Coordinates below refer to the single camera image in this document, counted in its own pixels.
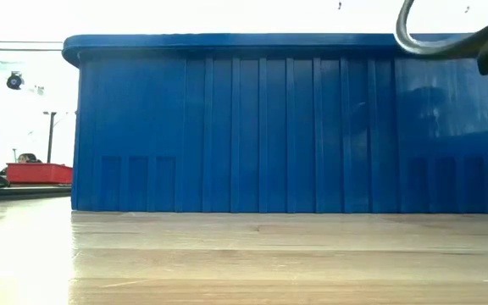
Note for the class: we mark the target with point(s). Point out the blue plastic bin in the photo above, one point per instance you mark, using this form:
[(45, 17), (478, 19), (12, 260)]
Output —
[(248, 127)]

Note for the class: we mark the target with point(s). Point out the red plastic bin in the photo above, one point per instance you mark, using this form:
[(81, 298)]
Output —
[(38, 173)]

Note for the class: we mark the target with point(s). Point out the thin dark pole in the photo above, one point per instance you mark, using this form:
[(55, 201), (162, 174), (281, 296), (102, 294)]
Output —
[(50, 140)]

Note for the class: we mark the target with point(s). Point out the person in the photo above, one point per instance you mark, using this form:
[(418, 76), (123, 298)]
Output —
[(27, 158)]

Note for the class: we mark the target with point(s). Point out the black round fixture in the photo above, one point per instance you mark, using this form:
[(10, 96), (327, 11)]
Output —
[(14, 80)]

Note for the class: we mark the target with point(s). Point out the black metal frame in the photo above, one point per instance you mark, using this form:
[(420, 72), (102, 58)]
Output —
[(19, 192)]

